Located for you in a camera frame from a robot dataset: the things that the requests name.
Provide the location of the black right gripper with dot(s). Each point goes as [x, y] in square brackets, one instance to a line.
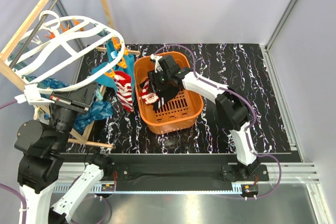
[153, 76]

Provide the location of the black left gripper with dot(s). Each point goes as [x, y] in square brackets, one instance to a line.
[68, 97]

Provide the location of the red white santa sock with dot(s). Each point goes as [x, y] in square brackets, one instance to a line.
[147, 94]

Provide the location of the orange clothes clip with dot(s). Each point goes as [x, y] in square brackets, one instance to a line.
[110, 74]
[126, 52]
[116, 43]
[122, 63]

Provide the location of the red white striped sock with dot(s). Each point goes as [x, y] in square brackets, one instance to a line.
[124, 90]

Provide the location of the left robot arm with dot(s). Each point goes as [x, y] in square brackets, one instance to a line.
[42, 145]

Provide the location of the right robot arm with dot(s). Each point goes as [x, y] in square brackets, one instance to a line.
[232, 108]

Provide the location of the white round clip hanger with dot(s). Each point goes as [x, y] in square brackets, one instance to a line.
[66, 29]

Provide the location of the black sock white stripes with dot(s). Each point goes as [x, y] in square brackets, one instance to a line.
[165, 96]

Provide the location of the blue patterned fabric garment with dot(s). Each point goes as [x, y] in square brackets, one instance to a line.
[99, 110]

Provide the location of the orange plastic laundry basket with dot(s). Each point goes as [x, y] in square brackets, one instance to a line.
[177, 114]

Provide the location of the teal fabric garment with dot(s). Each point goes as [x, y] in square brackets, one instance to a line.
[108, 79]

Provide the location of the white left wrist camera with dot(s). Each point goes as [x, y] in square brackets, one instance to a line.
[32, 96]

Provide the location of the wooden drying rack frame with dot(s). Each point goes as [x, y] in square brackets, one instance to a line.
[13, 47]

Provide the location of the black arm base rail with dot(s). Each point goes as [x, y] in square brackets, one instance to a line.
[181, 173]

